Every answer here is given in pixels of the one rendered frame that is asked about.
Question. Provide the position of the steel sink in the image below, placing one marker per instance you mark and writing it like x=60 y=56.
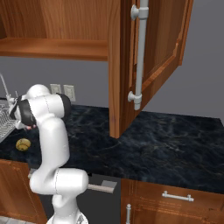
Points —
x=4 y=122

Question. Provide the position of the wooden drawer front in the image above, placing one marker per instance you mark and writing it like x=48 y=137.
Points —
x=175 y=198

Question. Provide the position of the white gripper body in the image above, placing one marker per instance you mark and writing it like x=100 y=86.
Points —
x=19 y=125

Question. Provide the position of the grey tap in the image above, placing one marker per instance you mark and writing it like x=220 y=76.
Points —
x=4 y=84

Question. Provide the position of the wooden base cupboard door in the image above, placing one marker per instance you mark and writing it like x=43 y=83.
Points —
x=17 y=189

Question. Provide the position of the white wall socket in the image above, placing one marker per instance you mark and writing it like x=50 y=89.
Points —
x=69 y=92
x=55 y=88

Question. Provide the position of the wooden wall cabinet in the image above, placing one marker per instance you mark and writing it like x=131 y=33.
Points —
x=58 y=26

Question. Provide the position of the wooden cabinet door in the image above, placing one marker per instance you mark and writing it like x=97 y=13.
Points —
x=163 y=38

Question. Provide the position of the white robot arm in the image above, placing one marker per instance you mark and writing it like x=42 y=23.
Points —
x=54 y=137

